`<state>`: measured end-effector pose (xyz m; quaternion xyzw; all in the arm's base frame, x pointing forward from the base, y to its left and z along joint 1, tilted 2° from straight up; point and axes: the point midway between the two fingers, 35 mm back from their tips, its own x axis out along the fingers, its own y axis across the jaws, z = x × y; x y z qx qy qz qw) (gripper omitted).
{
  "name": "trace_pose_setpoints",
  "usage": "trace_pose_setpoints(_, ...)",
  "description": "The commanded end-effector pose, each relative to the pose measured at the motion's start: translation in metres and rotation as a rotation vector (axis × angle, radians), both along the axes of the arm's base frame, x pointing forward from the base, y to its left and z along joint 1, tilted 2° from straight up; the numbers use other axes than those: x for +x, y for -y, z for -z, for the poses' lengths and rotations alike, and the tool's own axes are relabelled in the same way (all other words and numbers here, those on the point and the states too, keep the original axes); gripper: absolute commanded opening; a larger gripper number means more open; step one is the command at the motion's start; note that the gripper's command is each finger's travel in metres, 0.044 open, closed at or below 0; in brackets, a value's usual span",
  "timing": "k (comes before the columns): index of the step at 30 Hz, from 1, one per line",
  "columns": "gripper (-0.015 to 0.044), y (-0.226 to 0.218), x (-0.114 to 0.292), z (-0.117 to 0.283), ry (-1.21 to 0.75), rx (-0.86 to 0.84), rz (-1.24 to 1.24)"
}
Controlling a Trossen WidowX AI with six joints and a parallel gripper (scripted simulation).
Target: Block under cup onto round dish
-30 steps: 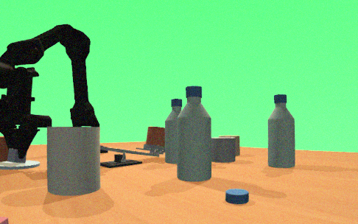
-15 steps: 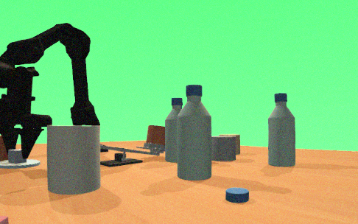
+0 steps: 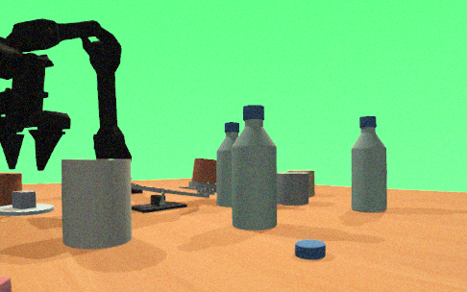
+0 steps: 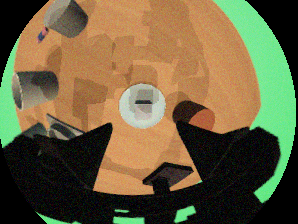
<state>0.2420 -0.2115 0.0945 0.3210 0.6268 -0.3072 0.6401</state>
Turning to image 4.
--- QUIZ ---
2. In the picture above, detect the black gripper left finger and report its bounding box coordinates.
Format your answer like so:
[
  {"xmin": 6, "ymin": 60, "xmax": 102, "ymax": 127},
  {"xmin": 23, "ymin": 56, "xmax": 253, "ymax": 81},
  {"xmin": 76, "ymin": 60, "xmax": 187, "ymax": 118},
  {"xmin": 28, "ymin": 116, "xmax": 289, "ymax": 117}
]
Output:
[{"xmin": 32, "ymin": 123, "xmax": 113, "ymax": 190}]

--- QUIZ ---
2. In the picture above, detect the brown cup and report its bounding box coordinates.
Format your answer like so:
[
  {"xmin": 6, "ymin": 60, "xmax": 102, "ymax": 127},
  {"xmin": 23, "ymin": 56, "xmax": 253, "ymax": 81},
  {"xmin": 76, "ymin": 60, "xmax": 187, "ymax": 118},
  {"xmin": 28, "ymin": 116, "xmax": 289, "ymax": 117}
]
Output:
[{"xmin": 173, "ymin": 100, "xmax": 216, "ymax": 131}]

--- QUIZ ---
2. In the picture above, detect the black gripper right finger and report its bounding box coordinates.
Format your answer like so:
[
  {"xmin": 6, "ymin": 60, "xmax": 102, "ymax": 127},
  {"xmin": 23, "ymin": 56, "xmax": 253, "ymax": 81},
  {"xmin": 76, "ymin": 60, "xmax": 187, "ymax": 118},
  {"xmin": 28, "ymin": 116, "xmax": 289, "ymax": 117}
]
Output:
[{"xmin": 176, "ymin": 120, "xmax": 250, "ymax": 181}]

